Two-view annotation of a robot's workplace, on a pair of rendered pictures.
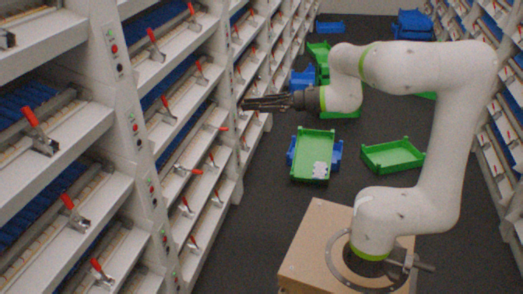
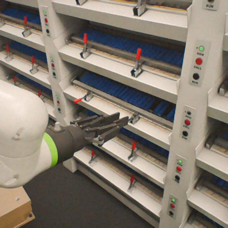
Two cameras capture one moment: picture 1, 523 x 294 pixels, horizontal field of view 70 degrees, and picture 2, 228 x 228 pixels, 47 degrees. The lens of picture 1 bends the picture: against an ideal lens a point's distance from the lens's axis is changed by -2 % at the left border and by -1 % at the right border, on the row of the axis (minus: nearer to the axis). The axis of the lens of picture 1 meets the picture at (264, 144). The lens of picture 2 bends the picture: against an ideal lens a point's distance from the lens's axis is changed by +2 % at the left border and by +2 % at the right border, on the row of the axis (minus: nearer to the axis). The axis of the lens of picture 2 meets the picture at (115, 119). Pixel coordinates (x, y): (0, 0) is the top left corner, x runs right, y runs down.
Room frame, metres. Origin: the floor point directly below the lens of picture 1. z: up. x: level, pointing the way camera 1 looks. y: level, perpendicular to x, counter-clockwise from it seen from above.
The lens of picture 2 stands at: (1.56, -0.56, 1.10)
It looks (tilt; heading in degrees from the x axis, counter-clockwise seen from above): 33 degrees down; 118
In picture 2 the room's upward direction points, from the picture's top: straight up
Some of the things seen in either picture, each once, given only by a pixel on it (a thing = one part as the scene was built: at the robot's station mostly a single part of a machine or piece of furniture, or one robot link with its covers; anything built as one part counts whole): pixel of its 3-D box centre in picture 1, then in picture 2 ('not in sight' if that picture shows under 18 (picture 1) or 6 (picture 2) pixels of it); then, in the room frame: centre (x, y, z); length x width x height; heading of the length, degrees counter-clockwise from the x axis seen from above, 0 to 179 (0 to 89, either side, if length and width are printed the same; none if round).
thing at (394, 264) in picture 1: (387, 257); not in sight; (0.72, -0.35, 0.40); 0.26 x 0.15 x 0.06; 63
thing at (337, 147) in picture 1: (314, 152); not in sight; (1.77, -0.29, 0.04); 0.30 x 0.20 x 0.08; 75
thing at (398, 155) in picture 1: (391, 155); not in sight; (1.72, -0.73, 0.04); 0.30 x 0.20 x 0.08; 104
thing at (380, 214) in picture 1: (379, 221); not in sight; (0.75, -0.32, 0.53); 0.16 x 0.13 x 0.19; 94
